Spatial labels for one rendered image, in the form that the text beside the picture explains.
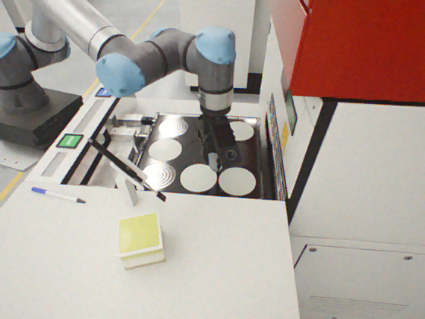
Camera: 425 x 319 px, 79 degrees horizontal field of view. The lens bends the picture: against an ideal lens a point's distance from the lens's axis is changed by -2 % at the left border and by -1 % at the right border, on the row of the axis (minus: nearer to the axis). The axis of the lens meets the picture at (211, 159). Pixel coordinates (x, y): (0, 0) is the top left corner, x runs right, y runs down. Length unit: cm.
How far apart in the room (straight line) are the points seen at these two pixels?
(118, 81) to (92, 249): 32
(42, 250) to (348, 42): 62
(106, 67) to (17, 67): 63
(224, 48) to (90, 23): 24
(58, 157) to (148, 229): 40
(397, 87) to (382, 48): 7
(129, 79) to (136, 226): 25
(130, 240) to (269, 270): 25
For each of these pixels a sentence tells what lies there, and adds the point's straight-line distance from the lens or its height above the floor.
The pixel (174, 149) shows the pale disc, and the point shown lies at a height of 90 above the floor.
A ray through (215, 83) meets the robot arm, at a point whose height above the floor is 118.
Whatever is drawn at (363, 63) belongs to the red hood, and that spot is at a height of 128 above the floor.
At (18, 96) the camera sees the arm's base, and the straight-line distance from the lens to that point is 112.
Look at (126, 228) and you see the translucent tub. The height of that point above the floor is 103.
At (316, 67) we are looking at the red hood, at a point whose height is 127.
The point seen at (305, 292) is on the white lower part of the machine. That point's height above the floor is 44.
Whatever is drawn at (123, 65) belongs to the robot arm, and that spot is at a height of 124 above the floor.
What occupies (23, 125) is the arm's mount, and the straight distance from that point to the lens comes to 106.
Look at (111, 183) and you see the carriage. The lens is 77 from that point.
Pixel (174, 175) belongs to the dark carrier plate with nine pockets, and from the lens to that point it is 72.
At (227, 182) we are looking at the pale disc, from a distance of 70.
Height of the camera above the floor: 143
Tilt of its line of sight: 45 degrees down
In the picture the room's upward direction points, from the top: straight up
